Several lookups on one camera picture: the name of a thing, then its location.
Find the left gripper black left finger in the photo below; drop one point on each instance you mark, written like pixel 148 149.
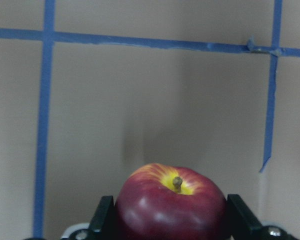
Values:
pixel 102 223

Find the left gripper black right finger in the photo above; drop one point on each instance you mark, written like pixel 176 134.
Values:
pixel 241 222

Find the red yellow apple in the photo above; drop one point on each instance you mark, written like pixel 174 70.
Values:
pixel 162 202

